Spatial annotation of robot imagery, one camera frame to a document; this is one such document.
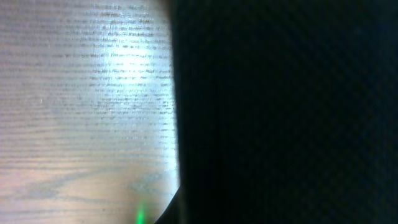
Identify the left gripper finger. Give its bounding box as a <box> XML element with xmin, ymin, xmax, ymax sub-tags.
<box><xmin>159</xmin><ymin>0</ymin><xmax>397</xmax><ymax>224</ymax></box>

